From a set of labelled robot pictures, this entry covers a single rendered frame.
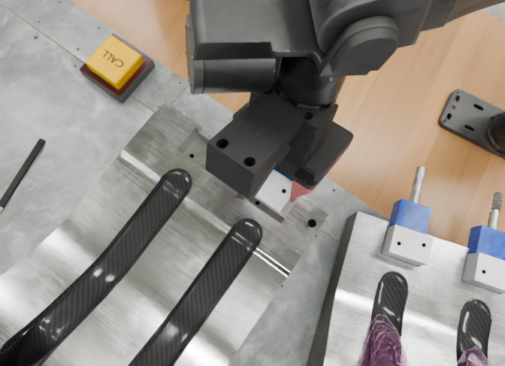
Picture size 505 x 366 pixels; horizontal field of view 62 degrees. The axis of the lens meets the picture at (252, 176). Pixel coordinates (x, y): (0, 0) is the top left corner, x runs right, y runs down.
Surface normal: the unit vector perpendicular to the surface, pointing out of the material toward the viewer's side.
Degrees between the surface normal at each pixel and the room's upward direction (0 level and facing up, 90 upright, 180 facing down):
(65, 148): 0
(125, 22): 0
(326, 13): 64
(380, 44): 90
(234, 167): 70
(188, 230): 2
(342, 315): 24
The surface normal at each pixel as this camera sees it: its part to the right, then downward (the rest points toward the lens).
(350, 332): 0.18, -0.65
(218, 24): 0.18, -0.27
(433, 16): 0.15, 0.97
